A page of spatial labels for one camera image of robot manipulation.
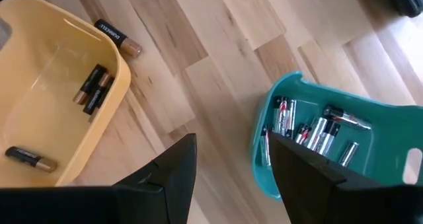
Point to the black calculator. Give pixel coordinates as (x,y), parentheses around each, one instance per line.
(406,1)

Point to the silver black Energizer battery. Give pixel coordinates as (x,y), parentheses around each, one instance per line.
(277,113)
(283,115)
(291,118)
(302,133)
(316,133)
(347,117)
(348,154)
(265,146)
(328,138)

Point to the black copper Duracell battery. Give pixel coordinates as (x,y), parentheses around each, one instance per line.
(90,83)
(31,159)
(115,35)
(98,95)

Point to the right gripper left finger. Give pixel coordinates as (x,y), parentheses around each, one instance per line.
(165,184)

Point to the green plastic bin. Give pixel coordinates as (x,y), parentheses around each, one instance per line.
(390,131)

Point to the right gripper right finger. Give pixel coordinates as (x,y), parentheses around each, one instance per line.
(304,184)

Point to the yellow plastic bin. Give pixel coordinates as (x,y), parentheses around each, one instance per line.
(49,85)

